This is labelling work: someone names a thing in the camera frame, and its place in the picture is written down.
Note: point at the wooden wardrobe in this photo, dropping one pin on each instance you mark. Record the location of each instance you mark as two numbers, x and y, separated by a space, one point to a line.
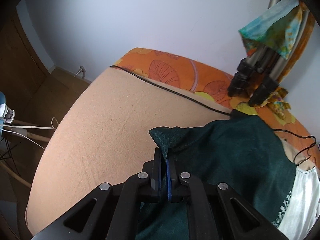
22 71

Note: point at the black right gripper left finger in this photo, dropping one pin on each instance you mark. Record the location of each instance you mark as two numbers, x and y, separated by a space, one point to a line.
110 211

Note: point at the blue white bedside device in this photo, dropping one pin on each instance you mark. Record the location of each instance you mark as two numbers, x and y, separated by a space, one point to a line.
7 115

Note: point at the colourful cloth on tripod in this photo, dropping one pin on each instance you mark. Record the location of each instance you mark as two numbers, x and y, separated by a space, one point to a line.
277 28

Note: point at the orange floral bedsheet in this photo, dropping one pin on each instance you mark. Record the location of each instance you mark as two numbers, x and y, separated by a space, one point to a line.
212 84

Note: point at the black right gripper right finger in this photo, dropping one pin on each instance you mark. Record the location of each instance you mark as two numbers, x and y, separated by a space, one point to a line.
216 211

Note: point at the beige blanket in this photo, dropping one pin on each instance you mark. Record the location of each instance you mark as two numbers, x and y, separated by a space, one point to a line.
104 137

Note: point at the green and white patterned garment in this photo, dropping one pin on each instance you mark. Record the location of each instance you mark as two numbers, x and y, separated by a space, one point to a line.
245 153

